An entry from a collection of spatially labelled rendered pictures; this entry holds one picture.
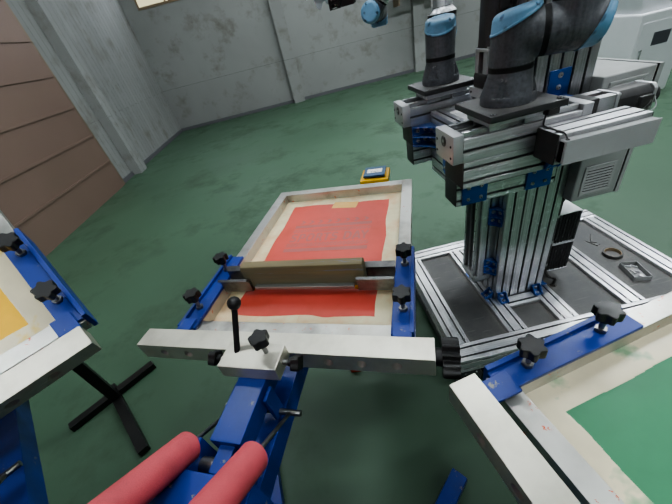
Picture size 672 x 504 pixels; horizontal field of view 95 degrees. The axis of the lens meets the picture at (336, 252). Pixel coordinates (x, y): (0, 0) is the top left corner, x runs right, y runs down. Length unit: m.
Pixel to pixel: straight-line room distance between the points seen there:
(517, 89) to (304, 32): 9.10
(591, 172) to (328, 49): 8.95
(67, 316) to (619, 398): 1.07
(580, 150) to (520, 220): 0.54
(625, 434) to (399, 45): 10.16
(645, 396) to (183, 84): 10.37
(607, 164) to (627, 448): 1.15
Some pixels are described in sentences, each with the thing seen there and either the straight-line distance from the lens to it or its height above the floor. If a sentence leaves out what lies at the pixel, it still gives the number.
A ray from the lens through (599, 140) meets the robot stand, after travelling 1.15.
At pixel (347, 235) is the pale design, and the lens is 1.08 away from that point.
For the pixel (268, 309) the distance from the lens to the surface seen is 0.90.
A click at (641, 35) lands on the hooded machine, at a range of 5.55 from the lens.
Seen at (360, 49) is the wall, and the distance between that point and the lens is 10.18.
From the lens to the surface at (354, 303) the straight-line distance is 0.83.
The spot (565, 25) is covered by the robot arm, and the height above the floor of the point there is 1.43.
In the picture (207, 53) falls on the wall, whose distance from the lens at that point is 10.20.
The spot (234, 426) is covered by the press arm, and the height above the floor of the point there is 1.04.
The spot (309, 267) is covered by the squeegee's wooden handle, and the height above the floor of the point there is 1.05.
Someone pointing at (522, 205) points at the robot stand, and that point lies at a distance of 1.55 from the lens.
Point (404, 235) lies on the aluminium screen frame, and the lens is 0.98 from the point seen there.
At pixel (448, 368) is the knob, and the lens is 0.62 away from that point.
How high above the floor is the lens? 1.55
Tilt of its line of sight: 36 degrees down
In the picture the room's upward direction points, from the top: 15 degrees counter-clockwise
